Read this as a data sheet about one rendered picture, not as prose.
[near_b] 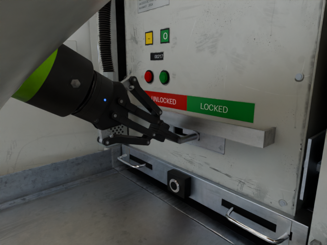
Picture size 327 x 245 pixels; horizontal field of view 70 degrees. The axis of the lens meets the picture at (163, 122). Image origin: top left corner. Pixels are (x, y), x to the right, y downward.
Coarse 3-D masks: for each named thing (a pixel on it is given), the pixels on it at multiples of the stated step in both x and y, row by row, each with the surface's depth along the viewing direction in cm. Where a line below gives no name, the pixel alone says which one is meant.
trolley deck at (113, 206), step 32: (64, 192) 61; (96, 192) 61; (128, 192) 61; (0, 224) 49; (32, 224) 49; (64, 224) 49; (96, 224) 49; (128, 224) 49; (160, 224) 49; (192, 224) 49
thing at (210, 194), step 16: (128, 144) 75; (144, 160) 67; (160, 160) 62; (160, 176) 63; (192, 176) 53; (192, 192) 54; (208, 192) 50; (224, 192) 47; (224, 208) 48; (240, 208) 45; (256, 208) 42; (272, 208) 41; (256, 224) 43; (272, 224) 41; (304, 224) 37; (304, 240) 37
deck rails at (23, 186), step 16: (64, 160) 64; (80, 160) 68; (96, 160) 71; (0, 176) 55; (16, 176) 57; (32, 176) 60; (48, 176) 62; (64, 176) 65; (80, 176) 68; (96, 176) 69; (0, 192) 56; (16, 192) 58; (32, 192) 60; (48, 192) 60; (0, 208) 54
